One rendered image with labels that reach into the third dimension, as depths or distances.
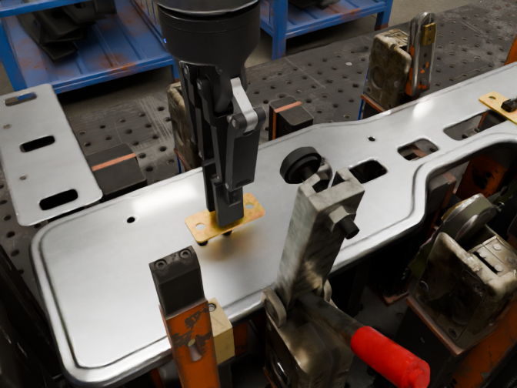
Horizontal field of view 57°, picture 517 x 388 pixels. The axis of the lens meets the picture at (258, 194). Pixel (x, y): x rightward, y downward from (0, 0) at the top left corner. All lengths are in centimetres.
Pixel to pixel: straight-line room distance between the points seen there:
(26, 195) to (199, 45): 36
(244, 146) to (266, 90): 91
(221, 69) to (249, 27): 4
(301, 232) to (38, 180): 42
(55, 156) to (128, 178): 10
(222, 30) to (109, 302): 29
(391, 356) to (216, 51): 23
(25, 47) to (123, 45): 51
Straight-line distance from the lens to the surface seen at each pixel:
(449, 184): 67
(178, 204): 57
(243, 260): 51
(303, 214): 29
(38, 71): 262
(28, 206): 63
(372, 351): 32
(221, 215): 49
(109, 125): 122
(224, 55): 35
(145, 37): 276
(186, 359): 36
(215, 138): 41
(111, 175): 66
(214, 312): 41
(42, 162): 68
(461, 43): 163
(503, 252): 49
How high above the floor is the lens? 142
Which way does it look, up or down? 46 degrees down
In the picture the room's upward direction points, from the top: straight up
